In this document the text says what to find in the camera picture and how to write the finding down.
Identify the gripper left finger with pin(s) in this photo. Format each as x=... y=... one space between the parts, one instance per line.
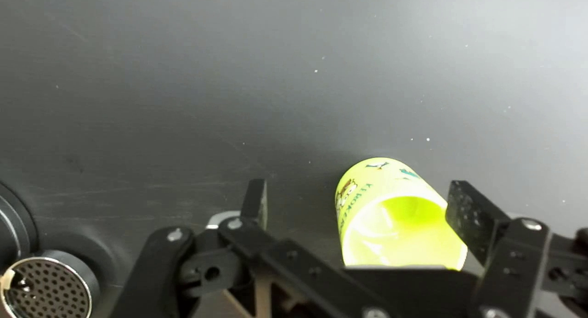
x=257 y=253

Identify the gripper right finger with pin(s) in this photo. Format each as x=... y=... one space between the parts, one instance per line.
x=514 y=249

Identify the yellow-green printed plastic cup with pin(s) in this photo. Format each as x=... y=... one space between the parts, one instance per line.
x=395 y=226

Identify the black cylinder with perforated metal end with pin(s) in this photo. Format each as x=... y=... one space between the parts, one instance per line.
x=50 y=286

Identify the black round ringed object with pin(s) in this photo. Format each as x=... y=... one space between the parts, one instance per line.
x=14 y=226

